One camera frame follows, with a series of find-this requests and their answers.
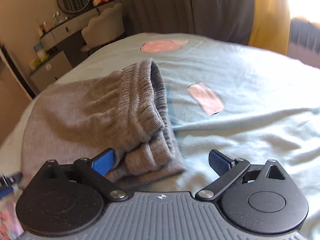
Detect grey sweatpants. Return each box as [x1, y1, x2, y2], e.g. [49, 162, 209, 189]
[21, 59, 186, 189]

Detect light blue patterned bedsheet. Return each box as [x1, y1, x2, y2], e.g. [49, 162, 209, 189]
[0, 32, 320, 240]

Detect grey bedside cabinet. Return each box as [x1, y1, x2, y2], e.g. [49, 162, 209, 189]
[30, 51, 73, 91]

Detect grey vanity desk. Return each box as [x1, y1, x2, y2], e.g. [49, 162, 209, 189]
[40, 1, 116, 51]

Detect grey pleated radiator cover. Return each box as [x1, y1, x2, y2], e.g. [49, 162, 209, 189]
[287, 18, 320, 68]

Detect white vanity chair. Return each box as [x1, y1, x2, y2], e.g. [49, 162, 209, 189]
[81, 3, 125, 52]

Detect yellow curtain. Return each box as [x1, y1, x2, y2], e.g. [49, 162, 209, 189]
[248, 0, 291, 55]

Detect grey curtain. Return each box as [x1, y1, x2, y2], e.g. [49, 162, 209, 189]
[116, 0, 254, 45]

